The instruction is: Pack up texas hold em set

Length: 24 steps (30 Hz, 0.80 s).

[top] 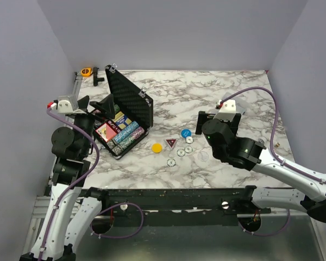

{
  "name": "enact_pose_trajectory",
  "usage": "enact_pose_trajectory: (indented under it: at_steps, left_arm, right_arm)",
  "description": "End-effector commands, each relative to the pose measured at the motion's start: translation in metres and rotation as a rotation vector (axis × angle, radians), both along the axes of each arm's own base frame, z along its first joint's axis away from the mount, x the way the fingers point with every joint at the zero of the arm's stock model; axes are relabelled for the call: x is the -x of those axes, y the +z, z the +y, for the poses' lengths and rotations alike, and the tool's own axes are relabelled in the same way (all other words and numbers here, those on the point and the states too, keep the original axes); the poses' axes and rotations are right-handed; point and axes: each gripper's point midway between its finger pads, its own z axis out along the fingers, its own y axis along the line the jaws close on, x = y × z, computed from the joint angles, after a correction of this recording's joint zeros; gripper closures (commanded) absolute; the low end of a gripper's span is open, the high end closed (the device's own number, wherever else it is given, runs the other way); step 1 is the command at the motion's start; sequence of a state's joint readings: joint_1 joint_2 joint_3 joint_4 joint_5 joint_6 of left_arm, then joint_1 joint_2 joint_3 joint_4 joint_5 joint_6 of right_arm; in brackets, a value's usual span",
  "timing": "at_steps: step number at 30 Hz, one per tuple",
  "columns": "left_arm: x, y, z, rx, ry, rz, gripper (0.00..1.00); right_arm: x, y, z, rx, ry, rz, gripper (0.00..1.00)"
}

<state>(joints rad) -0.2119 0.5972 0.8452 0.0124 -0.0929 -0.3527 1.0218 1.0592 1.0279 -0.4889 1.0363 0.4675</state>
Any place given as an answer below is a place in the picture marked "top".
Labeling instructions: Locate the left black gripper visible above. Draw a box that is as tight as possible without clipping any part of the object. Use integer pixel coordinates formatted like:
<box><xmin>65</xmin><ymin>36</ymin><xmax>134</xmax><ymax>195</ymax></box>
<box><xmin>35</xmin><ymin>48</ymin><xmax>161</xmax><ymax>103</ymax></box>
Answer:
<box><xmin>74</xmin><ymin>93</ymin><xmax>116</xmax><ymax>156</ymax></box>

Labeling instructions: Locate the blue small blind button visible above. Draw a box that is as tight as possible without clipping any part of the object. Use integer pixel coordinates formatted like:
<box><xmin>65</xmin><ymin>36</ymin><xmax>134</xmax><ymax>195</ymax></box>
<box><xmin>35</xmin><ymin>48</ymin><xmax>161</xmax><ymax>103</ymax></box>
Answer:
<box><xmin>181</xmin><ymin>129</ymin><xmax>192</xmax><ymax>139</ymax></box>

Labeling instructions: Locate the red triangular dealer button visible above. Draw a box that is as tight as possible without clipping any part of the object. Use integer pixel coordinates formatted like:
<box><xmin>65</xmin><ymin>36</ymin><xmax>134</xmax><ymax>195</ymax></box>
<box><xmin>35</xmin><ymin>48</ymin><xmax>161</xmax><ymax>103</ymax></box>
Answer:
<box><xmin>165</xmin><ymin>138</ymin><xmax>177</xmax><ymax>150</ymax></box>

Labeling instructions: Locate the yellow round button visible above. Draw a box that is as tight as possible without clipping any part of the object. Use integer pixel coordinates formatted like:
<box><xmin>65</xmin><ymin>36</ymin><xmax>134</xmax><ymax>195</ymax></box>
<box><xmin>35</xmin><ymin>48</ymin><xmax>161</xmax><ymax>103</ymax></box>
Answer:
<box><xmin>152</xmin><ymin>143</ymin><xmax>162</xmax><ymax>153</ymax></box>

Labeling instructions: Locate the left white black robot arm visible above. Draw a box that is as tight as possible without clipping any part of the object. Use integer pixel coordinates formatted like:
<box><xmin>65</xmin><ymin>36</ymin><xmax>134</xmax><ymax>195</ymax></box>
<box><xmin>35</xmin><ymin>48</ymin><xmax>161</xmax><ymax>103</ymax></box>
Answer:
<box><xmin>20</xmin><ymin>94</ymin><xmax>115</xmax><ymax>260</ymax></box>

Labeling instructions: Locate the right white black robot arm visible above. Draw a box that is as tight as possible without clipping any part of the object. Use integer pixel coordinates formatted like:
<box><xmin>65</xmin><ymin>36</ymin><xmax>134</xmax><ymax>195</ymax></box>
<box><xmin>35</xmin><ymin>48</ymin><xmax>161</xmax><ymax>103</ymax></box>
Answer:
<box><xmin>196</xmin><ymin>111</ymin><xmax>326</xmax><ymax>223</ymax></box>

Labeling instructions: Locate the black poker set case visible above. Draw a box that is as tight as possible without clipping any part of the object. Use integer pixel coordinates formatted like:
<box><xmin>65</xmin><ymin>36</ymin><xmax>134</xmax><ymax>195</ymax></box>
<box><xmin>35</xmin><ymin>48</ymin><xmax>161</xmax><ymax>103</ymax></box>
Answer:
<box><xmin>93</xmin><ymin>64</ymin><xmax>153</xmax><ymax>159</ymax></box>

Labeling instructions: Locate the clear plastic box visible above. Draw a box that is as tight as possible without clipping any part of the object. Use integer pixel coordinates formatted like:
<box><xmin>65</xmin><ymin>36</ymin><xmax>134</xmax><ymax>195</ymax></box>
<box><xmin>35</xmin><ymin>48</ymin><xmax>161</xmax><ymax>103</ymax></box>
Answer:
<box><xmin>222</xmin><ymin>92</ymin><xmax>248</xmax><ymax>115</ymax></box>

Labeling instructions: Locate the red playing card deck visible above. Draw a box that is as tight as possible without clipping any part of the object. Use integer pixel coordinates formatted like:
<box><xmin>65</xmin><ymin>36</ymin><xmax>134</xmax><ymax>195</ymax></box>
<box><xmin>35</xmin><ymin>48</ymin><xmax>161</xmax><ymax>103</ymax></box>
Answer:
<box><xmin>96</xmin><ymin>123</ymin><xmax>117</xmax><ymax>142</ymax></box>

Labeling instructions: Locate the blue yellow card deck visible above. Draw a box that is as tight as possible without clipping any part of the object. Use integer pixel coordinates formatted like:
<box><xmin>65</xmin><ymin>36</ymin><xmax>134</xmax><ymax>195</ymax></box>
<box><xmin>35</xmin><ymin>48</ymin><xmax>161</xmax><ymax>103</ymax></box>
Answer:
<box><xmin>113</xmin><ymin>111</ymin><xmax>132</xmax><ymax>130</ymax></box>

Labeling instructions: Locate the orange tape measure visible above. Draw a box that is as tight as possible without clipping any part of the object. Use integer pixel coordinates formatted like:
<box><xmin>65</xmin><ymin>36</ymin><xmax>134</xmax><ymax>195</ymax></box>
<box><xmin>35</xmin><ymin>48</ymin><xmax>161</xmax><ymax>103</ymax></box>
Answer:
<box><xmin>80</xmin><ymin>67</ymin><xmax>92</xmax><ymax>78</ymax></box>

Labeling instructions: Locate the white poker chip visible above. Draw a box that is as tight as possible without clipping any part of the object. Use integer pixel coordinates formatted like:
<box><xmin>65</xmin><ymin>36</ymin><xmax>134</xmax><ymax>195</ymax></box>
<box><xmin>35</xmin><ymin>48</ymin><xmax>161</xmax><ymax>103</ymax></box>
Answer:
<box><xmin>186</xmin><ymin>136</ymin><xmax>193</xmax><ymax>144</ymax></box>
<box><xmin>177</xmin><ymin>149</ymin><xmax>185</xmax><ymax>157</ymax></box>
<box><xmin>167</xmin><ymin>158</ymin><xmax>176</xmax><ymax>167</ymax></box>
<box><xmin>185</xmin><ymin>146</ymin><xmax>193</xmax><ymax>153</ymax></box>

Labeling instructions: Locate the clear round disc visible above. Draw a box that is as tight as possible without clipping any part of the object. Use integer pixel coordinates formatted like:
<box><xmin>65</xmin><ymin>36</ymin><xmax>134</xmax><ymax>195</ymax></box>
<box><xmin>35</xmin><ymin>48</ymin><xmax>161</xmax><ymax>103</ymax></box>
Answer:
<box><xmin>198</xmin><ymin>151</ymin><xmax>209</xmax><ymax>161</ymax></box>

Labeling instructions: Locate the blue poker chip row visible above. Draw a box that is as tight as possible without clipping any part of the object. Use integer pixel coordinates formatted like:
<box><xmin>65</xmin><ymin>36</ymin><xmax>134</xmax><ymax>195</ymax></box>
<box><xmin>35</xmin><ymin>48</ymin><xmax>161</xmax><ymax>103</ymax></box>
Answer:
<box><xmin>111</xmin><ymin>121</ymin><xmax>139</xmax><ymax>144</ymax></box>

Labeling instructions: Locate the purple poker chip row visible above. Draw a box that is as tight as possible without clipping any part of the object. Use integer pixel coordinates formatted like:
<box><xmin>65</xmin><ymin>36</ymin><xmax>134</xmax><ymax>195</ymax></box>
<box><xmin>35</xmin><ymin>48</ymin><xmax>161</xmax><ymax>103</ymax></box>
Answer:
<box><xmin>118</xmin><ymin>127</ymin><xmax>145</xmax><ymax>150</ymax></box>

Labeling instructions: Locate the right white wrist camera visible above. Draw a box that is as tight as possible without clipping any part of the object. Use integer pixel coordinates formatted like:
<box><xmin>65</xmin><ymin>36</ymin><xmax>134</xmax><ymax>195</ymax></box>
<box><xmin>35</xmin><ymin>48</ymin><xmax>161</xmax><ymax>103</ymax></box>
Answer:
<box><xmin>216</xmin><ymin>100</ymin><xmax>236</xmax><ymax>116</ymax></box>

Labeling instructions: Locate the aluminium side rail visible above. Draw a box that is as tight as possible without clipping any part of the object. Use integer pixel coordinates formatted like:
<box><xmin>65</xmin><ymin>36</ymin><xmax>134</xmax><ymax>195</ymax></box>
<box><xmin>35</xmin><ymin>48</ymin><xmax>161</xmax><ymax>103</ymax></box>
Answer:
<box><xmin>67</xmin><ymin>72</ymin><xmax>83</xmax><ymax>102</ymax></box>

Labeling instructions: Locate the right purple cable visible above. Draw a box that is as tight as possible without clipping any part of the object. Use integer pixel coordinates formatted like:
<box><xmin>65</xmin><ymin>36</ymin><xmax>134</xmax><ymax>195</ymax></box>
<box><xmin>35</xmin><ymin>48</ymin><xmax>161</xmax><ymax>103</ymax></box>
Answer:
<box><xmin>218</xmin><ymin>86</ymin><xmax>326</xmax><ymax>237</ymax></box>

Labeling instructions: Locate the black mounting rail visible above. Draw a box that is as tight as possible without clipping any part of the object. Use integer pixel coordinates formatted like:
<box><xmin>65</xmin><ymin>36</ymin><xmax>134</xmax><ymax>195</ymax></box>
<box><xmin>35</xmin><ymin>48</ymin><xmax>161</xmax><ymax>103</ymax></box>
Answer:
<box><xmin>43</xmin><ymin>187</ymin><xmax>272</xmax><ymax>228</ymax></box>

